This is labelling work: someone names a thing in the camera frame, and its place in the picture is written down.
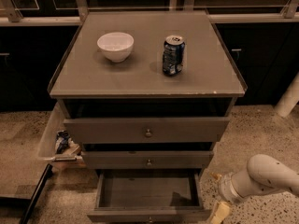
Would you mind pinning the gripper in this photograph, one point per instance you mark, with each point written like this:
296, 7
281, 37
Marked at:
224, 188

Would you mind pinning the grey bottom drawer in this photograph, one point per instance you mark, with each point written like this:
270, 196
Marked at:
150, 196

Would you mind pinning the grey drawer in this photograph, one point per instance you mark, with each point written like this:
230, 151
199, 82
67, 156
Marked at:
147, 155
150, 196
146, 130

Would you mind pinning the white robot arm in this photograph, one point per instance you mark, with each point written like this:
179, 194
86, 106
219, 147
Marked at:
254, 178

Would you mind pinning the grey drawer cabinet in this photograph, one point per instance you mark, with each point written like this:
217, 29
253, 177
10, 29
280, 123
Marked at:
88, 85

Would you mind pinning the grey middle drawer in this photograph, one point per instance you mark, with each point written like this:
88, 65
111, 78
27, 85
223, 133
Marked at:
147, 155

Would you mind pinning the grey top drawer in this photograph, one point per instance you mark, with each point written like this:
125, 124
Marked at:
146, 130

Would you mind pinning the blue soda can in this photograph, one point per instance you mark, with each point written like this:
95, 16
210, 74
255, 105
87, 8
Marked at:
174, 46

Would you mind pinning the blue snack bag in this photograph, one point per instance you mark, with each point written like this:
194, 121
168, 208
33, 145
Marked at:
61, 143

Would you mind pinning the black floor bar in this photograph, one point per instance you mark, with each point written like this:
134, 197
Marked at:
47, 173

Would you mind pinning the clear plastic bin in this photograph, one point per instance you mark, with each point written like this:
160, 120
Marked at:
71, 158

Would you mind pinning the dark back counter cabinets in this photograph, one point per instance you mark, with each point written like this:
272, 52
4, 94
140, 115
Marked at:
261, 36

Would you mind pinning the white ceramic bowl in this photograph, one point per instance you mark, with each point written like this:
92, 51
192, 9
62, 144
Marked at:
116, 46

